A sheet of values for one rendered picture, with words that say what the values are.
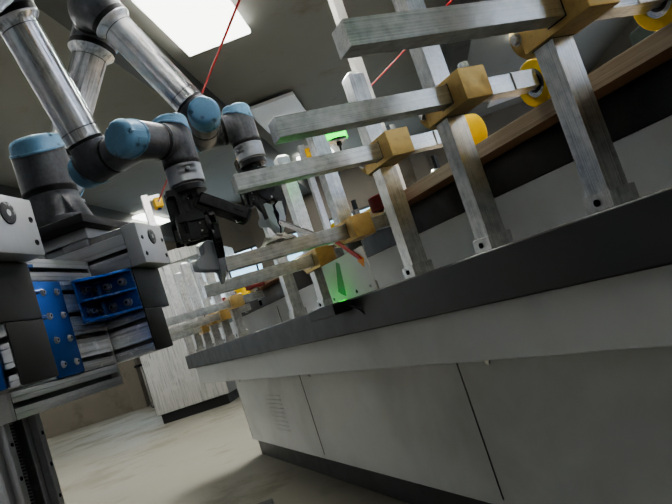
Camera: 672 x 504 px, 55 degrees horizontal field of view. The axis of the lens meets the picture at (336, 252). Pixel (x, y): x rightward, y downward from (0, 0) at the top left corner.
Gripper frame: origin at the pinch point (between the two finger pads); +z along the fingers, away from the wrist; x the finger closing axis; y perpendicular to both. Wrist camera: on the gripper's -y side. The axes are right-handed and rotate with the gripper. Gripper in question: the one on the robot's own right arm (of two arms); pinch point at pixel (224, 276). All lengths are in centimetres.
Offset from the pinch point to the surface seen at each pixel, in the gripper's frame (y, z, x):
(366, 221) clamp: -32.4, -3.3, 5.2
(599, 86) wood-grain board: -45, -6, 63
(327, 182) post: -29.6, -15.3, -2.1
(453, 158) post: -30, -4, 46
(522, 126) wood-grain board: -45, -7, 46
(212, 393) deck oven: -113, 60, -675
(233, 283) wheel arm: -7.4, -0.5, -23.5
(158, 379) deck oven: -60, 24, -703
